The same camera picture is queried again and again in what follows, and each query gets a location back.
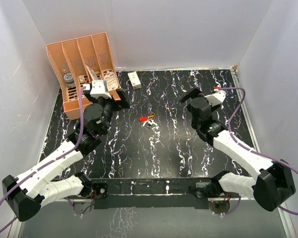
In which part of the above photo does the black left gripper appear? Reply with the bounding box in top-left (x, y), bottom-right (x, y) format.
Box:
top-left (85, 89), bottom-right (129, 135)

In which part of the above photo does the red key tag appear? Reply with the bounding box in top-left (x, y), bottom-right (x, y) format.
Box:
top-left (139, 117), bottom-right (148, 121)

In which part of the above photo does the silver key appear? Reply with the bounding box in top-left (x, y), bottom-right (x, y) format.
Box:
top-left (142, 120), bottom-right (152, 126)

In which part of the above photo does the orange S-shaped carabiner keyring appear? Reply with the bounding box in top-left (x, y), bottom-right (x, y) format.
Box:
top-left (148, 113), bottom-right (155, 120)

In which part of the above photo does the brass key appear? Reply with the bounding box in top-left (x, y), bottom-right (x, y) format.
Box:
top-left (151, 124), bottom-right (159, 130)

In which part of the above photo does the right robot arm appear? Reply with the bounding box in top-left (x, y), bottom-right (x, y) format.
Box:
top-left (179, 88), bottom-right (296, 212)

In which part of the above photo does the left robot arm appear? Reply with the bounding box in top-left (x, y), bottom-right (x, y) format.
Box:
top-left (2, 87), bottom-right (130, 222)

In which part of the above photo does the small white cardboard box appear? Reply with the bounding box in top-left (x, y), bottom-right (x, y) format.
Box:
top-left (128, 71), bottom-right (142, 89)

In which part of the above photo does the white paper card in organizer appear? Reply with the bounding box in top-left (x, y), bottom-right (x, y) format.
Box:
top-left (86, 65), bottom-right (102, 83)

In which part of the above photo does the small white eraser box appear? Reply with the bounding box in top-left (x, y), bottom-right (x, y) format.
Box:
top-left (79, 75), bottom-right (85, 82)

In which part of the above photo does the orange plastic file organizer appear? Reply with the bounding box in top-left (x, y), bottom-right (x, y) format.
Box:
top-left (46, 32), bottom-right (116, 120)

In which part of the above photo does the grey round tin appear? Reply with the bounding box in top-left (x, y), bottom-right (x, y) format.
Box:
top-left (63, 70), bottom-right (75, 88)

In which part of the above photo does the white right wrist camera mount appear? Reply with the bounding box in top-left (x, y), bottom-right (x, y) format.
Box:
top-left (204, 87), bottom-right (226, 107)

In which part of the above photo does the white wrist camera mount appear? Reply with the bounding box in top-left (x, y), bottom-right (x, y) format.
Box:
top-left (82, 79), bottom-right (112, 99)
top-left (204, 87), bottom-right (226, 107)

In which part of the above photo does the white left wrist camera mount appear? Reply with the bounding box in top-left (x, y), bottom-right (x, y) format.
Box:
top-left (82, 79), bottom-right (112, 99)

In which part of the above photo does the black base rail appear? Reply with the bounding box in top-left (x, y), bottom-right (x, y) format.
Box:
top-left (64, 178), bottom-right (239, 211)

